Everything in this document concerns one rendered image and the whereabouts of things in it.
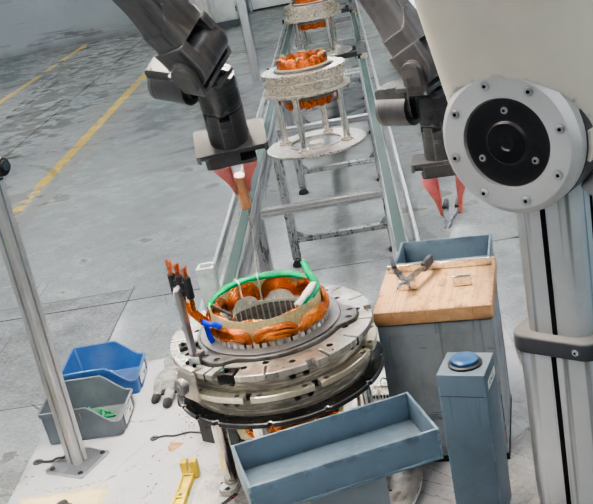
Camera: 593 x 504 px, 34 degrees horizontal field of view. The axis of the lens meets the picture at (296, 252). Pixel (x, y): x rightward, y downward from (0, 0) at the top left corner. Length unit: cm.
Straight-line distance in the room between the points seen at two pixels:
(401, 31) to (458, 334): 48
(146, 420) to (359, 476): 86
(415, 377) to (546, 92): 73
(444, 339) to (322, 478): 44
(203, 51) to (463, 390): 60
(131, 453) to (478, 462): 73
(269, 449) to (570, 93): 60
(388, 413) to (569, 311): 30
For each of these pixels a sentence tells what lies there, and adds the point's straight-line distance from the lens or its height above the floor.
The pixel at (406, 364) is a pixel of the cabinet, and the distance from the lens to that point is 161.
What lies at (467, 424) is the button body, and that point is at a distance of 146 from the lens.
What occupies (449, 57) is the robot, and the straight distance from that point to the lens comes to 104.
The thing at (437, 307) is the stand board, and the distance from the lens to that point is 156.
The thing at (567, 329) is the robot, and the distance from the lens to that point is 118.
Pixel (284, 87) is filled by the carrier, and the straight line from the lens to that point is 360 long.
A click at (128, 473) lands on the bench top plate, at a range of 187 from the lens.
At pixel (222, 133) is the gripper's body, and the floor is 143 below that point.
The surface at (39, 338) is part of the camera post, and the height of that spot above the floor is 106.
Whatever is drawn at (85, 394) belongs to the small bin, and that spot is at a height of 82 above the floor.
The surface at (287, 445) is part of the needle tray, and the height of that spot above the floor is 104.
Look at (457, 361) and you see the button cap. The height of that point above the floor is 104.
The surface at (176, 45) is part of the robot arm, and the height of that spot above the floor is 156.
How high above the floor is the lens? 171
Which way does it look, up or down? 20 degrees down
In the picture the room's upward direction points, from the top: 11 degrees counter-clockwise
